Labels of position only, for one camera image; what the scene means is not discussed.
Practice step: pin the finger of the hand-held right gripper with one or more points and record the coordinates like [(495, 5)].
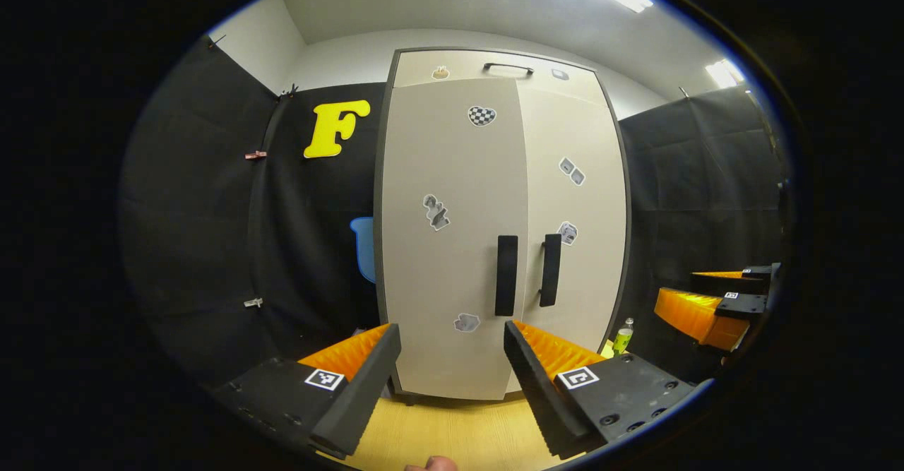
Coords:
[(727, 284), (741, 305)]

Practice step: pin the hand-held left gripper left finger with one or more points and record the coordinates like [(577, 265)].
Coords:
[(364, 386)]

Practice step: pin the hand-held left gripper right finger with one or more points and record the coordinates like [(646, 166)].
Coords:
[(537, 393)]

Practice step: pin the white shoe cabinet door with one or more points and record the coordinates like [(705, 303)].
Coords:
[(452, 174), (593, 259)]

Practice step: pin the white shoe cabinet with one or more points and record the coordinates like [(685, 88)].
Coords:
[(459, 280)]

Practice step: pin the white cabinet drawer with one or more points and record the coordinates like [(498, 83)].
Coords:
[(466, 67)]

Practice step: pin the black backdrop cloth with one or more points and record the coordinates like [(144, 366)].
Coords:
[(198, 231), (706, 188)]

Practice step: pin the green bottle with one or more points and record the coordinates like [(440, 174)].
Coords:
[(623, 338)]

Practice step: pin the silver clip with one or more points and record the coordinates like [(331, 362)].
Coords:
[(253, 303)]

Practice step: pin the ceiling light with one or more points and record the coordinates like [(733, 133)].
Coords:
[(724, 73)]

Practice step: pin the red clip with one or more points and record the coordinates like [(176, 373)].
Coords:
[(256, 154)]

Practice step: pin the small black clip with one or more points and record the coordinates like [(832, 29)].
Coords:
[(288, 92)]

